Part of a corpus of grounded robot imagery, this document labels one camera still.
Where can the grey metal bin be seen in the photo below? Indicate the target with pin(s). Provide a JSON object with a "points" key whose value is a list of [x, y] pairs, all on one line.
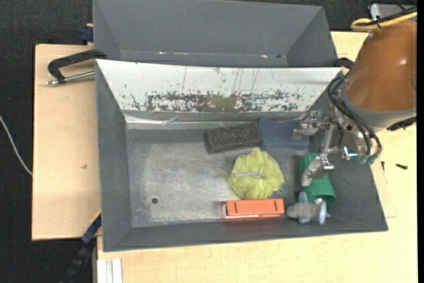
{"points": [[179, 175]]}

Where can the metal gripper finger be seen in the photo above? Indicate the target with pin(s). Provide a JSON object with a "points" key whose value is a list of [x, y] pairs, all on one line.
{"points": [[313, 172], [314, 127]]}

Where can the dark green flat block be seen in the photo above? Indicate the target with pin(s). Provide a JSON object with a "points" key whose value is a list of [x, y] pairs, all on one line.
{"points": [[232, 138]]}

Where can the yellow-green cloth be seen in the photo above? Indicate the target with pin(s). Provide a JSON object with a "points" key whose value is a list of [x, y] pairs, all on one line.
{"points": [[255, 175]]}

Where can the orange box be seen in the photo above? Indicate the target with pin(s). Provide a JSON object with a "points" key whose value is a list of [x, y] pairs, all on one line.
{"points": [[255, 208]]}

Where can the grey toy animal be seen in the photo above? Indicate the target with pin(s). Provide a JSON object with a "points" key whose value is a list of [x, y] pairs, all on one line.
{"points": [[303, 210]]}

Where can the small black screw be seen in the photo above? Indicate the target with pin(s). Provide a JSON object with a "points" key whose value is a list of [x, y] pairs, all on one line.
{"points": [[401, 166]]}

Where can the blue sponge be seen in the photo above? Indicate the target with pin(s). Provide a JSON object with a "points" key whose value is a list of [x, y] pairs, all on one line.
{"points": [[278, 134]]}

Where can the pale wood board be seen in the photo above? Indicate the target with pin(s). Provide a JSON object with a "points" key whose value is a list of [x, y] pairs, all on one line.
{"points": [[63, 142]]}

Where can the green cup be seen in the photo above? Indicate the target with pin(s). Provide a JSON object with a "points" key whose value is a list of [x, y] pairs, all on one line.
{"points": [[319, 190]]}

